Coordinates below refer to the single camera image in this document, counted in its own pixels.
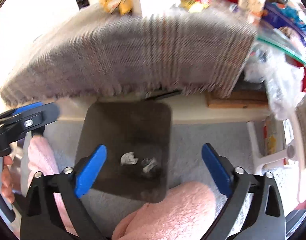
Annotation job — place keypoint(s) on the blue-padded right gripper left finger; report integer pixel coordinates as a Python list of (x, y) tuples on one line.
[(41, 218)]

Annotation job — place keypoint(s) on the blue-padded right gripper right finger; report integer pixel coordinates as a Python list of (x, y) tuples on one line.
[(265, 218)]

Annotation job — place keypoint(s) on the white paper ball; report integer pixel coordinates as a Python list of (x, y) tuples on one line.
[(128, 159)]

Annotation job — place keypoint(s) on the black trash bin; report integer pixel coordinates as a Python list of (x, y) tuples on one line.
[(140, 127)]

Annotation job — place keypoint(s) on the person's left hand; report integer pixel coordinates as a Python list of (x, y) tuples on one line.
[(6, 179)]

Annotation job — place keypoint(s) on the grey plaid tablecloth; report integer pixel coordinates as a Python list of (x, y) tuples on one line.
[(95, 53)]

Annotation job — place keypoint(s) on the clear plastic bag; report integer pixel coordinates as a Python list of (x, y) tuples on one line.
[(278, 62)]

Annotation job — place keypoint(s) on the blue cookie tin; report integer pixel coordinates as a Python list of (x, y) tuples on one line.
[(280, 15)]

